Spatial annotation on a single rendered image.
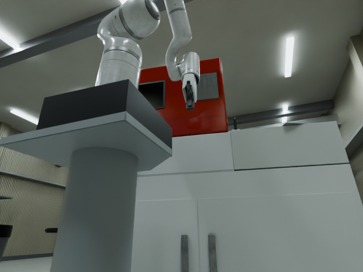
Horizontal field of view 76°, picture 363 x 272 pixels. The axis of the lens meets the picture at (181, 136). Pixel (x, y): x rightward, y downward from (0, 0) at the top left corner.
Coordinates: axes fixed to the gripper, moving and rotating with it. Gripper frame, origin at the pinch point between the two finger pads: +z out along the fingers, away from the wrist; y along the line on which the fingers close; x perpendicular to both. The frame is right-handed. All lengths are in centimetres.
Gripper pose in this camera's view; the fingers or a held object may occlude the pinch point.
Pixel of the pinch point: (190, 105)
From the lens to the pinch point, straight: 97.5
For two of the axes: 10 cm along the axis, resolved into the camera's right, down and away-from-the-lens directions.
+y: -2.0, -5.7, -8.0
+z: -0.3, 8.2, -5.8
